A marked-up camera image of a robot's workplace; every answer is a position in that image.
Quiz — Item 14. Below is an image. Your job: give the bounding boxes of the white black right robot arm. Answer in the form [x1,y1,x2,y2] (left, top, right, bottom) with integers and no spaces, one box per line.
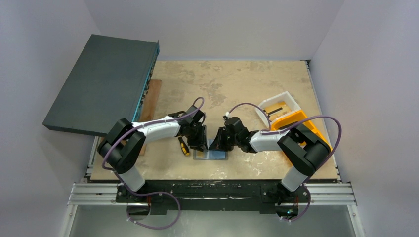
[208,117,332,192]

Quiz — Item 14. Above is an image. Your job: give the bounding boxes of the dark grey network switch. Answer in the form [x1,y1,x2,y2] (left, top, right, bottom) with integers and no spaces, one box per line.
[43,34,160,137]

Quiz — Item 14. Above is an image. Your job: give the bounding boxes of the wooden board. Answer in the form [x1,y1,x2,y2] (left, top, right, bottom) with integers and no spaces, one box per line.
[97,79,163,157]

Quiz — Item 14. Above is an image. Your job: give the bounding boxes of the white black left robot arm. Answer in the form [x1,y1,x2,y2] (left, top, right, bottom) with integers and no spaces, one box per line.
[97,106,208,192]

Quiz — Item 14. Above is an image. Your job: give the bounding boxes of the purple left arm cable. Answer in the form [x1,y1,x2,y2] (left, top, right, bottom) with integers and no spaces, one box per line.
[101,96,205,230]

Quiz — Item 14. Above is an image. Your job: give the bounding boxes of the yellow plastic bin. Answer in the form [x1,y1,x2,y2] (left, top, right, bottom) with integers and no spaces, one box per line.
[271,110,333,155]

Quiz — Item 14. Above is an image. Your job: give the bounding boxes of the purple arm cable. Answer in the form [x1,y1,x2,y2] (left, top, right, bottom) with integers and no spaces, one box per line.
[224,102,343,223]
[101,96,205,230]

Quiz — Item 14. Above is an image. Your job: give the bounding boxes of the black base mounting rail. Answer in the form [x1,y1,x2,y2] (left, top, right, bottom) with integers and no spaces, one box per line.
[116,179,311,218]

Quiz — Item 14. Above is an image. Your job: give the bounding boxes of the aluminium frame profile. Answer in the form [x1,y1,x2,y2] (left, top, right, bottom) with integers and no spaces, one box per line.
[68,182,365,237]

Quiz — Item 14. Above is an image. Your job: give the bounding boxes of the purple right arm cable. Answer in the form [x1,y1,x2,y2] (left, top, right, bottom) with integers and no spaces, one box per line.
[224,102,343,223]

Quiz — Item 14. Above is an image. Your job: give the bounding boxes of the grey leather card holder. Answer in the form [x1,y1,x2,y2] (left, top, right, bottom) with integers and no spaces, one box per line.
[193,148,227,160]

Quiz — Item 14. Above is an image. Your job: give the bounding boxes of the black yellow handled screwdriver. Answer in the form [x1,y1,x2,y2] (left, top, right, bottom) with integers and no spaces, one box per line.
[178,136,190,157]

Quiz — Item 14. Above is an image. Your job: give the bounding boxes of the white plastic bin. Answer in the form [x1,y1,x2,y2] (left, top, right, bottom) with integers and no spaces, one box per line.
[255,91,301,130]

